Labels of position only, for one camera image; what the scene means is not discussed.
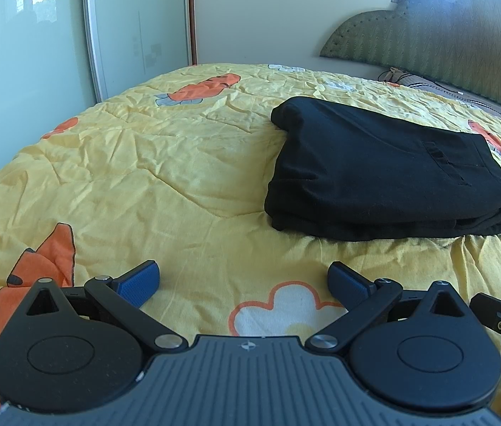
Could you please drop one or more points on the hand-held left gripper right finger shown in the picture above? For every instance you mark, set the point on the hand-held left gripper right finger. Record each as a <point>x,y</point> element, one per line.
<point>346,282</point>

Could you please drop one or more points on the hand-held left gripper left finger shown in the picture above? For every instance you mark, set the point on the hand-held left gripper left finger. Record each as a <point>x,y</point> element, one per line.
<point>142,282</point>

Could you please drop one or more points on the black pants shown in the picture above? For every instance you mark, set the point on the black pants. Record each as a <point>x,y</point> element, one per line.
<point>388,173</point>

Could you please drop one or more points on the yellow printed blanket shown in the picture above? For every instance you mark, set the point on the yellow printed blanket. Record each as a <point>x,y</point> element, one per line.
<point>144,177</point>

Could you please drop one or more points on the printed pillow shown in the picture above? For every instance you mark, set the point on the printed pillow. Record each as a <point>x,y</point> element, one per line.
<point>405,77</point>

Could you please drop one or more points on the pale green wardrobe sliding door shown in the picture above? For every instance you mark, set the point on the pale green wardrobe sliding door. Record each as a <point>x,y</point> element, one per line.
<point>139,26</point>
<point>24,66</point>

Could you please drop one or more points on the green padded headboard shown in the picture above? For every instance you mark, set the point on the green padded headboard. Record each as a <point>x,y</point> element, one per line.
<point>454,35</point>

